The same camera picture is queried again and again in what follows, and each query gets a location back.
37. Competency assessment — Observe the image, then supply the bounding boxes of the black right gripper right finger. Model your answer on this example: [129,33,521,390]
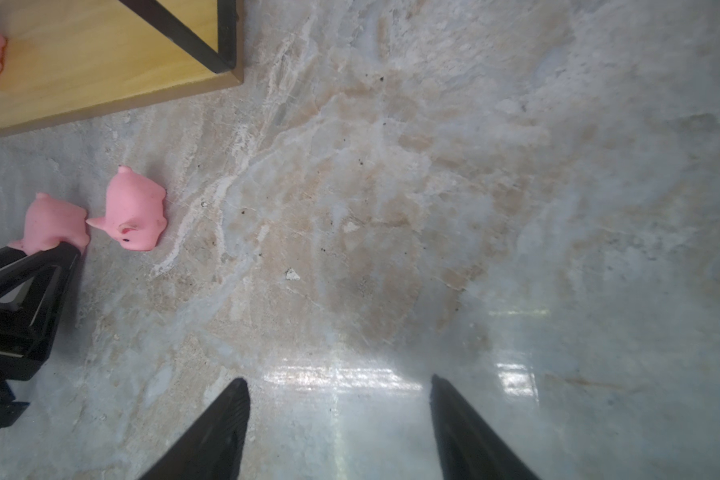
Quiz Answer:
[430,375,538,480]

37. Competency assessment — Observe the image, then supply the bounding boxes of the wooden shelf with black frame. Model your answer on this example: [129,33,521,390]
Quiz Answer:
[0,1,244,137]

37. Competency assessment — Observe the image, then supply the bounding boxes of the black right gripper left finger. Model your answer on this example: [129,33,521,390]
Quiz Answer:
[141,378,251,480]

